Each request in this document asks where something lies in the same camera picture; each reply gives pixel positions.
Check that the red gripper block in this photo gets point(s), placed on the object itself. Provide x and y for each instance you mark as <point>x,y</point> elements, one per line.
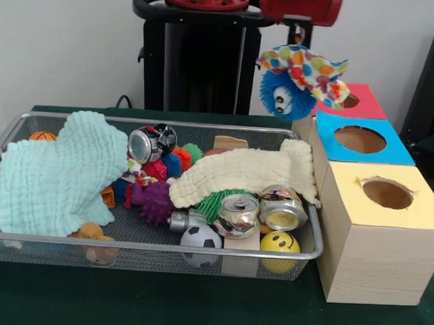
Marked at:
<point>297,6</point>

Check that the polka dot cloth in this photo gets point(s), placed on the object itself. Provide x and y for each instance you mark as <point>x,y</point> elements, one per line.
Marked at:
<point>306,69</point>

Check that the blue spiky puffer ball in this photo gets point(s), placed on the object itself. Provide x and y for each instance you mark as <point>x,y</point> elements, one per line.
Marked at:
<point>273,86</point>

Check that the wooden box with three holes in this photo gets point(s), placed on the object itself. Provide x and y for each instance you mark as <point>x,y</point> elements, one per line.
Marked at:
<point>377,261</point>

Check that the shallow mesh bin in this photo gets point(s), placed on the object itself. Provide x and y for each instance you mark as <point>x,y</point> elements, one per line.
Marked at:
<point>21,252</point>

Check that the cream waffle cloth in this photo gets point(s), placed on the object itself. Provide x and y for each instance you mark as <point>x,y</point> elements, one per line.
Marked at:
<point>245,167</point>

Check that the black crushed can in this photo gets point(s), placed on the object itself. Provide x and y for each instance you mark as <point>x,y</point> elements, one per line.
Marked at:
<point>157,139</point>

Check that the crushed can yellow base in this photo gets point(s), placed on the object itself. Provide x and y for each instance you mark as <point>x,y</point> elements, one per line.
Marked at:
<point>283,211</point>

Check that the silver crushed can pull tab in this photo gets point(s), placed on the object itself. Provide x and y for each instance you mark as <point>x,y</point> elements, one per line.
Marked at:
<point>236,216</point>

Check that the yellow smiley ball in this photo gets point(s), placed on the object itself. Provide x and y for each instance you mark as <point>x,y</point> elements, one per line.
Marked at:
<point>280,243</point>

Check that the purple spiky toy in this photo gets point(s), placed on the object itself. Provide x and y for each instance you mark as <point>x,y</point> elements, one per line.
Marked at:
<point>155,201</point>

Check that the small soccer ball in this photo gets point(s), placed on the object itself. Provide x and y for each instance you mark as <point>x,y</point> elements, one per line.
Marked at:
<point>200,240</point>

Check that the small orange basketball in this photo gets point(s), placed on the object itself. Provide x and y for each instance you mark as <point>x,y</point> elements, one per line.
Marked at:
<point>43,136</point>

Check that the mint green waffle cloth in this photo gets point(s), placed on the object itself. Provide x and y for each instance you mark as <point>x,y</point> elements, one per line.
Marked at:
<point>52,171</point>

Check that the brown plush toy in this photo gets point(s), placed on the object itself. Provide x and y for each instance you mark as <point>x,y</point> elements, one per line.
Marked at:
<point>91,231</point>

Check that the dark green table cloth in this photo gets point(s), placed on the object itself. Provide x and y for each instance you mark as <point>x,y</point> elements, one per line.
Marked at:
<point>162,303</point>

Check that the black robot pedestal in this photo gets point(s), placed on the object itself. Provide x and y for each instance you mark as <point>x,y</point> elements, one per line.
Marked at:
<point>199,69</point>

